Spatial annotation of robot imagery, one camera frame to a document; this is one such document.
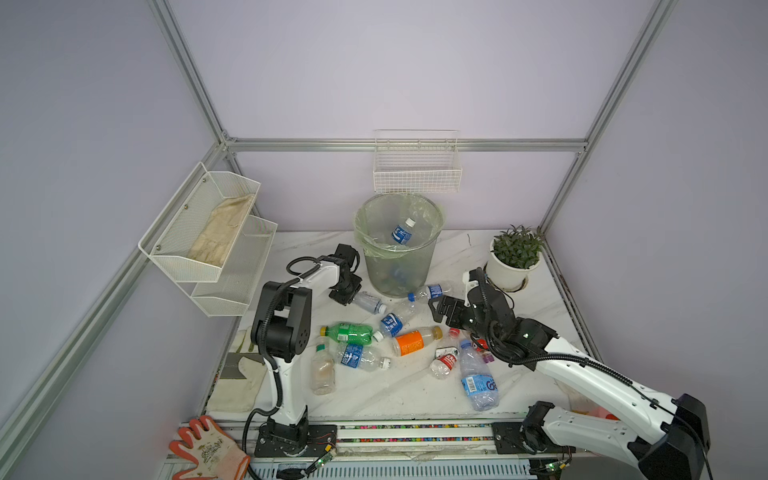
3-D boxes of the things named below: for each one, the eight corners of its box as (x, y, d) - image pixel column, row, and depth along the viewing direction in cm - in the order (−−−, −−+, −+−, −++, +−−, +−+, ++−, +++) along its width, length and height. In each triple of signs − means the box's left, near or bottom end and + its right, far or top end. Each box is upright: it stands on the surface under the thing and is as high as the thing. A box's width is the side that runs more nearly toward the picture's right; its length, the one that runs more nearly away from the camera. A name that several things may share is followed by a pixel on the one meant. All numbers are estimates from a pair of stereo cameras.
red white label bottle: (425, 373, 85) (427, 366, 81) (436, 347, 91) (438, 339, 86) (447, 383, 84) (450, 377, 80) (456, 356, 89) (460, 349, 85)
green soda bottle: (320, 345, 90) (317, 341, 87) (323, 328, 93) (321, 323, 91) (372, 346, 90) (372, 341, 87) (373, 328, 94) (373, 323, 91)
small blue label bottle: (382, 347, 90) (382, 341, 86) (370, 335, 92) (369, 329, 89) (416, 316, 97) (417, 309, 93) (404, 306, 99) (405, 298, 96)
